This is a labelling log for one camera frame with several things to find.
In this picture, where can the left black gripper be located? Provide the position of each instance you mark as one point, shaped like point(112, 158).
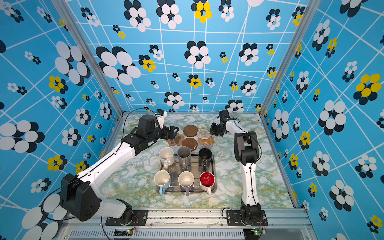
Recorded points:
point(172, 134)

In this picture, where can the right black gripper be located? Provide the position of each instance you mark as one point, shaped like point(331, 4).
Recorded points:
point(213, 130)

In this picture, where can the paw print wooden coaster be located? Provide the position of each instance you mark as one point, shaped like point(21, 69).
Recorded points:
point(177, 141)

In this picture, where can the woven rattan coaster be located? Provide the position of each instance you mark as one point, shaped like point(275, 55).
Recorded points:
point(206, 142)

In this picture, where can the clear glass patterned coaster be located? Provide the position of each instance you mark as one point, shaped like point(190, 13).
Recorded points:
point(203, 134)

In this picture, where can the round brown coaster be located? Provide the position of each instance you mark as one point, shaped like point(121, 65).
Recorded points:
point(190, 131)
point(191, 143)

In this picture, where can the round brown coaster front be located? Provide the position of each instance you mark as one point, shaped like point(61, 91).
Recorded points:
point(191, 143)

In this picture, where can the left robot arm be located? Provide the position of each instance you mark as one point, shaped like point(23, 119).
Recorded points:
point(79, 192)

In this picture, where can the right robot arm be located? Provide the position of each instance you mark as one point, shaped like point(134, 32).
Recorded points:
point(247, 152)

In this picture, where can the white speckled mug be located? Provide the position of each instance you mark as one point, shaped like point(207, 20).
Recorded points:
point(167, 157)

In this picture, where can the grey metallic mug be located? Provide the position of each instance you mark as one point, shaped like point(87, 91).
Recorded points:
point(184, 157)

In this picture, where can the black mug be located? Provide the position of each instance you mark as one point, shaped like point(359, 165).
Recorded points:
point(205, 160)

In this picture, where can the metal serving tray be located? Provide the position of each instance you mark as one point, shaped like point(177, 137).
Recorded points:
point(175, 169)

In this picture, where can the red interior white mug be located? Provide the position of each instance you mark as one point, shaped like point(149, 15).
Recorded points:
point(207, 181)

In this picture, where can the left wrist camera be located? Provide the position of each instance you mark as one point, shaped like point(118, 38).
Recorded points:
point(160, 115)

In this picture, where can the white mug blue handle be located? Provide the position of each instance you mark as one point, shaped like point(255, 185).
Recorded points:
point(163, 180)

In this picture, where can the white mug purple handle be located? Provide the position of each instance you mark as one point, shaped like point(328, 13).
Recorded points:
point(186, 181)

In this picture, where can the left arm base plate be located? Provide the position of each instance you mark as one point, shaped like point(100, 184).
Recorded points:
point(132, 218)

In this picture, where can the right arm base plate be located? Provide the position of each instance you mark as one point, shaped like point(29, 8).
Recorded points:
point(236, 219)

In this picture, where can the aluminium front frame rail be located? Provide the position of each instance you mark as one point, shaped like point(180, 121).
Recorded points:
point(194, 224)

